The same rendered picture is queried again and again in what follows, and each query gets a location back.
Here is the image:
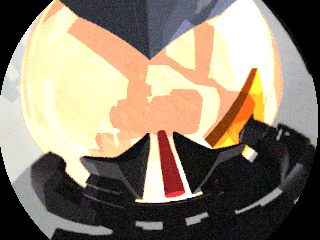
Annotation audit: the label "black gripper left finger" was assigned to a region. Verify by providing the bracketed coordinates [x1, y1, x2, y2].
[79, 133, 151, 200]

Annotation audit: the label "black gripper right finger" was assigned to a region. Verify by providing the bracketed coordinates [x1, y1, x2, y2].
[172, 132, 245, 195]

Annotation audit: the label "red peg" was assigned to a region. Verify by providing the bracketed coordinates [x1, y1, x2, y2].
[157, 129, 185, 197]

